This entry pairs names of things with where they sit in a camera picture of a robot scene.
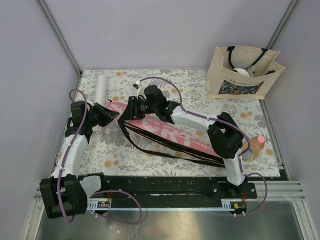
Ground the beige canvas tote bag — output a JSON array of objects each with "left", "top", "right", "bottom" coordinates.
[{"left": 205, "top": 45, "right": 285, "bottom": 100}]

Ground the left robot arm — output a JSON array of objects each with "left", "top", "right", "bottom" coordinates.
[{"left": 39, "top": 101, "right": 119, "bottom": 219}]

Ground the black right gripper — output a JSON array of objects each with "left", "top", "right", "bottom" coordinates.
[{"left": 119, "top": 96, "right": 158, "bottom": 122}]

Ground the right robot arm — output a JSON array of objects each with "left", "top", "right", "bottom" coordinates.
[{"left": 118, "top": 85, "right": 246, "bottom": 198}]

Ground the floral table cloth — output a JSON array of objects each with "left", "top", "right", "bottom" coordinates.
[{"left": 77, "top": 69, "right": 281, "bottom": 179}]

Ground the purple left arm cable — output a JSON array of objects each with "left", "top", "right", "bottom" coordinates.
[{"left": 56, "top": 88, "right": 143, "bottom": 225}]

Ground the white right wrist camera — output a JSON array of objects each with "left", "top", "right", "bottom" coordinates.
[{"left": 132, "top": 80, "right": 146, "bottom": 98}]

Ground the pink racket bag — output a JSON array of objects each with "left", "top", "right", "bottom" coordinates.
[{"left": 115, "top": 114, "right": 225, "bottom": 168}]

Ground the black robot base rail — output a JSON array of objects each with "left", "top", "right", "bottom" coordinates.
[{"left": 96, "top": 173, "right": 257, "bottom": 209}]

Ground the pink capped bottle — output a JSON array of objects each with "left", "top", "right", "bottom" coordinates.
[{"left": 242, "top": 135, "right": 265, "bottom": 162}]

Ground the water bottle in tote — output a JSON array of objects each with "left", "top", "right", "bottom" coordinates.
[{"left": 233, "top": 64, "right": 256, "bottom": 78}]

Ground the white shuttlecock tube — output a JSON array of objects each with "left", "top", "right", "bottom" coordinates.
[{"left": 92, "top": 75, "right": 108, "bottom": 137}]

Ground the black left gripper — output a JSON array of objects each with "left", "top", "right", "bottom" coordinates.
[{"left": 86, "top": 102, "right": 120, "bottom": 128}]

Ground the white slotted cable duct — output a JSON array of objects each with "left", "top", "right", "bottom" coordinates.
[{"left": 86, "top": 196, "right": 232, "bottom": 211}]

